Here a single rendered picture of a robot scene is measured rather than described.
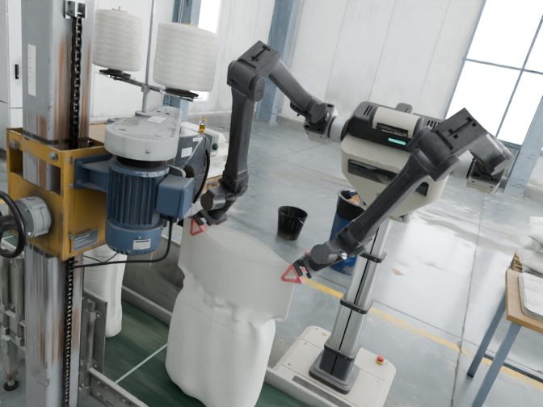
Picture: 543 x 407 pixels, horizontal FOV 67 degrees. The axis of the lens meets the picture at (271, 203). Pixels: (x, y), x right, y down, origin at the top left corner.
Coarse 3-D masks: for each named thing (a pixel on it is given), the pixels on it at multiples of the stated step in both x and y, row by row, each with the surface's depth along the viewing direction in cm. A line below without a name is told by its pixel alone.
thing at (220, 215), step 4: (220, 208) 140; (200, 212) 140; (204, 212) 141; (208, 212) 142; (212, 212) 141; (216, 212) 140; (220, 212) 140; (224, 212) 141; (204, 216) 140; (208, 216) 141; (212, 216) 142; (216, 216) 141; (220, 216) 142; (224, 216) 146; (208, 220) 140; (212, 220) 141; (216, 220) 142; (220, 220) 144; (208, 224) 140
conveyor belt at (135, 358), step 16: (16, 240) 237; (128, 304) 203; (128, 320) 193; (144, 320) 195; (128, 336) 183; (144, 336) 185; (160, 336) 187; (112, 352) 173; (128, 352) 174; (144, 352) 176; (160, 352) 178; (112, 368) 165; (128, 368) 166; (144, 368) 168; (160, 368) 170; (128, 384) 159; (144, 384) 160; (160, 384) 162; (176, 384) 164; (144, 400) 154; (160, 400) 155; (176, 400) 157; (192, 400) 158; (272, 400) 166; (288, 400) 168
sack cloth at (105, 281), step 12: (84, 252) 166; (96, 252) 164; (108, 252) 165; (120, 264) 174; (84, 276) 168; (96, 276) 168; (108, 276) 171; (120, 276) 178; (96, 288) 170; (108, 288) 173; (120, 288) 182; (108, 300) 175; (108, 312) 177; (120, 312) 186; (108, 324) 179; (120, 324) 187; (108, 336) 180
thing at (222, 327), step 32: (192, 256) 152; (224, 256) 136; (256, 256) 146; (192, 288) 150; (224, 288) 140; (256, 288) 137; (288, 288) 134; (192, 320) 149; (224, 320) 142; (256, 320) 139; (192, 352) 152; (224, 352) 144; (256, 352) 140; (192, 384) 156; (224, 384) 147; (256, 384) 147
